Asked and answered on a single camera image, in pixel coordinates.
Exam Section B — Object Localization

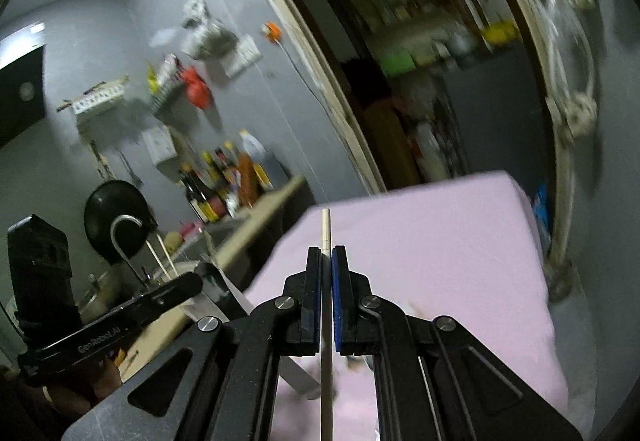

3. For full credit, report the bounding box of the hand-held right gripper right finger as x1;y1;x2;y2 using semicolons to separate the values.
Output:
331;245;584;441

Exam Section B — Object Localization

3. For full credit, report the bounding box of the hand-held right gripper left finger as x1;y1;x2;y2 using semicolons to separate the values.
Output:
60;246;324;441

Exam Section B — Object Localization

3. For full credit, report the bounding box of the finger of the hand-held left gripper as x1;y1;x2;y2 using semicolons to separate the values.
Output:
144;272;204;318

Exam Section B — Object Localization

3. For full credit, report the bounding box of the white plastic utensil holder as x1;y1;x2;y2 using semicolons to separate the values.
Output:
149;260;323;400

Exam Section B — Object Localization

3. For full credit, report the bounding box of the person's left forearm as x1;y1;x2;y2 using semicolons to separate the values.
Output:
0;363;68;441

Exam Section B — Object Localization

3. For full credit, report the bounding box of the person's left hand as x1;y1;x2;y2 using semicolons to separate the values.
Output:
42;350;124;418

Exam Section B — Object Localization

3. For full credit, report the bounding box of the steel sink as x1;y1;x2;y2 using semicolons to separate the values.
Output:
197;220;248;254

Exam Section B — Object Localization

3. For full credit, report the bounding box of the steel faucet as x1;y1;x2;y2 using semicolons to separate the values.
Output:
109;214;153;283

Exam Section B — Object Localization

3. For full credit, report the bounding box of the black wok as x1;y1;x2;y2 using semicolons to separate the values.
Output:
83;179;157;265

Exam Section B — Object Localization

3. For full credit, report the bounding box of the beige kitchen counter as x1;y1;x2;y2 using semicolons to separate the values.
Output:
117;175;308;379

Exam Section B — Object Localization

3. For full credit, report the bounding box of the pink tablecloth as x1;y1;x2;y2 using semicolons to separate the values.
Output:
242;170;571;441

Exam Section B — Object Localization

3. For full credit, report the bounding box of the hanging metal utensil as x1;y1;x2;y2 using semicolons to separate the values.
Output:
119;150;143;189

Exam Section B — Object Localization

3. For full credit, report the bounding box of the orange sauce bottle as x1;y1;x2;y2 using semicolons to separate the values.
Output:
235;152;259;206

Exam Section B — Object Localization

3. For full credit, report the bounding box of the hanging wooden utensil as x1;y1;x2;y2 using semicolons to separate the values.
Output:
92;141;113;182

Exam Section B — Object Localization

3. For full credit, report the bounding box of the black range hood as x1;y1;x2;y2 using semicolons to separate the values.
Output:
0;32;47;150

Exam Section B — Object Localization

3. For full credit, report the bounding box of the red plastic bag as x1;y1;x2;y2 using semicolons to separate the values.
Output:
180;65;212;110

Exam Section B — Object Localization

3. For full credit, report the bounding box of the blue packet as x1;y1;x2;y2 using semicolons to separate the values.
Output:
530;183;552;243

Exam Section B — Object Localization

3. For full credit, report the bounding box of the grey cabinet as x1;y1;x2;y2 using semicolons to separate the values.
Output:
435;44;548;182

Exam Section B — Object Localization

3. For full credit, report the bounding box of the green box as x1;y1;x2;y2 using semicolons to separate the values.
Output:
379;48;417;78

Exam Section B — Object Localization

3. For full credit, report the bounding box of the clear hanging plastic bag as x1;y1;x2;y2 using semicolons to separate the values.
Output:
150;0;239;60

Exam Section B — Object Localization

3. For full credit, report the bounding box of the steel pot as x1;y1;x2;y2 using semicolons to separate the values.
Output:
448;32;477;58

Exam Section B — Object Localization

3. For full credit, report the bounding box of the yellow basin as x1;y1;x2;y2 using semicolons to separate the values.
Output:
479;20;519;45

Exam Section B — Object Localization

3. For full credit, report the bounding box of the white wall box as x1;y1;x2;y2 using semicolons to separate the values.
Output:
141;124;177;168

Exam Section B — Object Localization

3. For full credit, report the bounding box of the white wall basket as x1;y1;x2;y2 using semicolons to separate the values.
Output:
56;75;132;125

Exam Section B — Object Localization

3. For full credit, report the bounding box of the grey wall shelf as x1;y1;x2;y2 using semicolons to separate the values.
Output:
149;78;187;118

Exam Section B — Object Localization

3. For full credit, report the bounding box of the white power cable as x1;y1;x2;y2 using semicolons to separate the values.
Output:
279;40;346;137

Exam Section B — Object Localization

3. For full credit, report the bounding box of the white wall switch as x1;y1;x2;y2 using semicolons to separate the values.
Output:
222;34;264;78

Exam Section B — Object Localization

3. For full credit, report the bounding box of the white door frame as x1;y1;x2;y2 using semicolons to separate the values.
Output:
220;0;576;272

